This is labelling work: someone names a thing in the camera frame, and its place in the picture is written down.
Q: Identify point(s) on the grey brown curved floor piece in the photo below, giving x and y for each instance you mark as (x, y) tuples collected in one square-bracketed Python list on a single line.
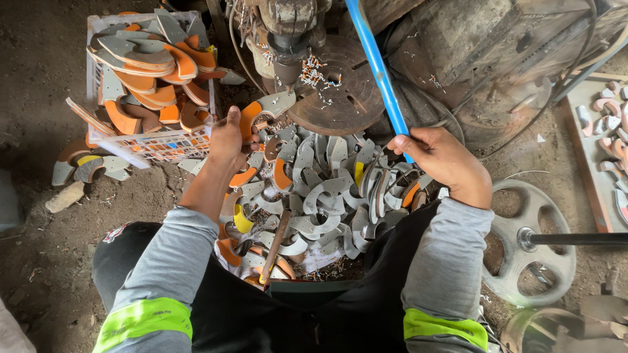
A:
[(63, 169)]

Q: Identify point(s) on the orange grey curved sole piece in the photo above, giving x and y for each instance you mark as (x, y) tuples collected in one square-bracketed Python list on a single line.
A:
[(274, 104)]

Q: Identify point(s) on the dark green box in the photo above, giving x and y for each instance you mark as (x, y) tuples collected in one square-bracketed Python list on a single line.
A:
[(314, 294)]

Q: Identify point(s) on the person's black trousers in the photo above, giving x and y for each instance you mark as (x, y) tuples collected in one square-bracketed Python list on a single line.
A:
[(343, 314)]

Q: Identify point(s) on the yellow grey curved floor piece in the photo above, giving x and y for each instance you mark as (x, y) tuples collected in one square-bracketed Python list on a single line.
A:
[(105, 164)]

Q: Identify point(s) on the heap of grey curved pieces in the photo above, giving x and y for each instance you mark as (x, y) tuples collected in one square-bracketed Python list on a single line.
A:
[(324, 196)]

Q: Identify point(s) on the grey metal frame bar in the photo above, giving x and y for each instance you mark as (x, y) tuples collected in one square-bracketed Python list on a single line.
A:
[(588, 71)]

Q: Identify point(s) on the brown wooden stick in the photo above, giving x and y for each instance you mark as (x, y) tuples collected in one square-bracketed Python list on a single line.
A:
[(274, 245)]

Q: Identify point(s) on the white plastic crate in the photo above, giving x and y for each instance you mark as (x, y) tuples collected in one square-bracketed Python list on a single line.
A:
[(162, 147)]

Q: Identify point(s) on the rusty metal parts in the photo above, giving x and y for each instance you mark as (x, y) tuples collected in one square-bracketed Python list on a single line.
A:
[(564, 328)]

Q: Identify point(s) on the pile of orange curved pieces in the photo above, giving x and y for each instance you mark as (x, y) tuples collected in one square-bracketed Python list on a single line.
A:
[(147, 73)]

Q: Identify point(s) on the black metal shaft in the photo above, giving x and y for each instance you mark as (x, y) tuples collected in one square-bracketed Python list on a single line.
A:
[(579, 239)]

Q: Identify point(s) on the rusty drill press head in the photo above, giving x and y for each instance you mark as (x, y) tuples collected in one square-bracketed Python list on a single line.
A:
[(287, 44)]

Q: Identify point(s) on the white sack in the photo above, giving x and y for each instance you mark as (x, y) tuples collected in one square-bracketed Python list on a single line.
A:
[(12, 333)]

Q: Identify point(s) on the grey machine housing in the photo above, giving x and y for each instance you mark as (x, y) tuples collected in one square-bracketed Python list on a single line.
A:
[(490, 59)]

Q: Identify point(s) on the person's left hand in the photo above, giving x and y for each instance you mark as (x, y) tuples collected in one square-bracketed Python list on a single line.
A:
[(228, 144)]

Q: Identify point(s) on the round rusty drill table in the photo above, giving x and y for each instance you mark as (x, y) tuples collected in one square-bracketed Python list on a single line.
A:
[(343, 98)]

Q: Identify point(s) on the pale stone chunk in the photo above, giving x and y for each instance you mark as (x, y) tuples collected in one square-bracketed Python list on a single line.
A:
[(64, 197)]

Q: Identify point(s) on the tray of pink curved pieces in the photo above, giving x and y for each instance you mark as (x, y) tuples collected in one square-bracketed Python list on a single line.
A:
[(608, 147)]

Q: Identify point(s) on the grey spoked metal wheel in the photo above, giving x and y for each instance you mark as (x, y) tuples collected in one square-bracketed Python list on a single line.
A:
[(544, 284)]

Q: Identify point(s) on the person's right hand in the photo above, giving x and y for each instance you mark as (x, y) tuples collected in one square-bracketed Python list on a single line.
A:
[(441, 157)]

